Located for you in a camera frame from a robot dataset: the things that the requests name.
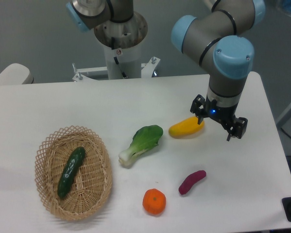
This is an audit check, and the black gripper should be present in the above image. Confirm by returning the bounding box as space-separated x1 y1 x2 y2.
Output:
190 94 248 141

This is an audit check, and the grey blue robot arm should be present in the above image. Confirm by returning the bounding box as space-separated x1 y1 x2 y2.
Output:
66 0 265 139

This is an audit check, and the green cucumber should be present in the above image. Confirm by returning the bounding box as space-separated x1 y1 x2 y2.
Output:
57 147 86 199

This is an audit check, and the woven wicker basket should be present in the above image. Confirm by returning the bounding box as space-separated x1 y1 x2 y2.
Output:
35 126 112 221

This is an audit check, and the yellow mango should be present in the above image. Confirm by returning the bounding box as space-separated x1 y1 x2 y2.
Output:
168 116 205 138

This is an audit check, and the purple sweet potato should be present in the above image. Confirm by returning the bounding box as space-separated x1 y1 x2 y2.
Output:
178 170 206 195

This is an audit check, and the green bok choy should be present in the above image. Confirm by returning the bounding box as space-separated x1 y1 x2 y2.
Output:
119 125 163 167

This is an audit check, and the orange tangerine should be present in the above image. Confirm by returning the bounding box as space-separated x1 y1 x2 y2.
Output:
142 188 166 215

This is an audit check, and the white chair armrest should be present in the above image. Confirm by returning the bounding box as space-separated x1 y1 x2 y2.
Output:
0 63 34 86

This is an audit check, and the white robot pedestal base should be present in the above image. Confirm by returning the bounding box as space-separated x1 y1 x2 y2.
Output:
72 12 160 81

